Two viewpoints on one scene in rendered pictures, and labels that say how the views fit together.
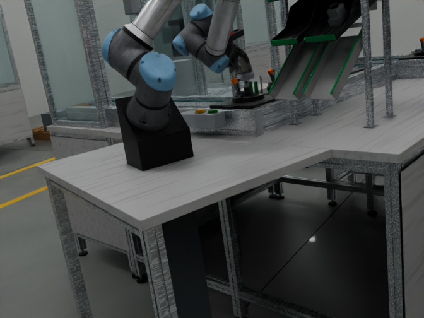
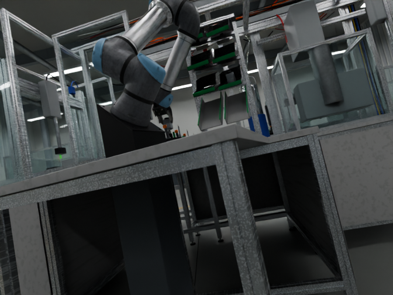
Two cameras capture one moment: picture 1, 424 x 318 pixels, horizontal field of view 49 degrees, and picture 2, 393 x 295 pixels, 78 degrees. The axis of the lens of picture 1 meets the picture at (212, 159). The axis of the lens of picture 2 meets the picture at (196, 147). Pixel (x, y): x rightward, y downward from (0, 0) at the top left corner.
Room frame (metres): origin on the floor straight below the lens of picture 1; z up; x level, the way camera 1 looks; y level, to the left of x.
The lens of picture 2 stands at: (0.73, 0.53, 0.79)
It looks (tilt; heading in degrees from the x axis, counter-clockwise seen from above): 5 degrees up; 325
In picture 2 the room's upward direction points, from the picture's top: 12 degrees counter-clockwise
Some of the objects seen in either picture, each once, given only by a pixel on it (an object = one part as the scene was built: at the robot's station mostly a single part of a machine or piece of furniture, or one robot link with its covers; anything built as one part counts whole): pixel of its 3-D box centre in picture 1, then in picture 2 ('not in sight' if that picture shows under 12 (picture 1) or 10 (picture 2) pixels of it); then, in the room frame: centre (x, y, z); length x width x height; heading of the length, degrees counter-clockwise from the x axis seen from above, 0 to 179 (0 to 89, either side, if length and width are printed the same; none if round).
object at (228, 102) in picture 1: (248, 101); not in sight; (2.01, -0.19, 0.96); 0.24 x 0.24 x 0.02; 45
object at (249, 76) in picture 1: (246, 70); (168, 123); (2.02, -0.20, 1.09); 0.08 x 0.04 x 0.07; 135
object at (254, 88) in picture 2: not in sight; (251, 96); (2.16, -1.18, 1.32); 0.14 x 0.14 x 0.38
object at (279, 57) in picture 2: not in sight; (323, 91); (1.74, -1.61, 1.21); 0.69 x 0.46 x 0.69; 45
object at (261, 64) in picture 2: not in sight; (264, 75); (2.22, -1.53, 1.56); 0.09 x 0.04 x 1.39; 45
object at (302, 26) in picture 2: not in sight; (312, 57); (1.73, -1.54, 1.50); 0.38 x 0.21 x 0.88; 135
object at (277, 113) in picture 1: (308, 92); not in sight; (2.36, -0.53, 0.91); 1.24 x 0.33 x 0.10; 135
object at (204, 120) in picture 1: (201, 119); not in sight; (1.92, 0.02, 0.93); 0.21 x 0.07 x 0.06; 45
